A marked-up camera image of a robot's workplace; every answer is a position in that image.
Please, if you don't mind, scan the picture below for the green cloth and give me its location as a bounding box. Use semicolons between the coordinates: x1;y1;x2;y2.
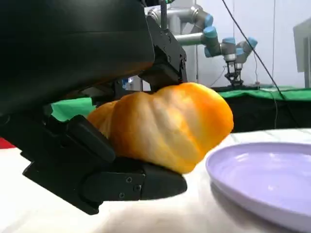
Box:
50;85;311;121

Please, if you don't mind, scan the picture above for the orange toy bread roll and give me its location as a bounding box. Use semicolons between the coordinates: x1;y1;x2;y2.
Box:
86;82;235;174

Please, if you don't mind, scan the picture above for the black hanging cable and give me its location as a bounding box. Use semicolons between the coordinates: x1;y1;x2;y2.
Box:
221;0;296;129

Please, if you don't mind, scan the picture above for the grey monitor panel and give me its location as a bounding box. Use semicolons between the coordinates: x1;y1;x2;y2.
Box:
292;17;311;73

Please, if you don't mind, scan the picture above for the red cylindrical object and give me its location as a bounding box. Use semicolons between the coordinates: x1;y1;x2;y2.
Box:
0;136;17;150

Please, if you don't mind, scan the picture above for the black table skirt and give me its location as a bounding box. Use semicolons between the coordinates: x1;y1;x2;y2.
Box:
217;94;311;133

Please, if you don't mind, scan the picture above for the lilac plate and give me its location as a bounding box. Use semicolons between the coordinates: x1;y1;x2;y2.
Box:
205;142;311;225

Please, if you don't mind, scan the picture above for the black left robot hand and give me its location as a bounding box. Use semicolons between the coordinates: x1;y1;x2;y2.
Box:
0;0;188;216

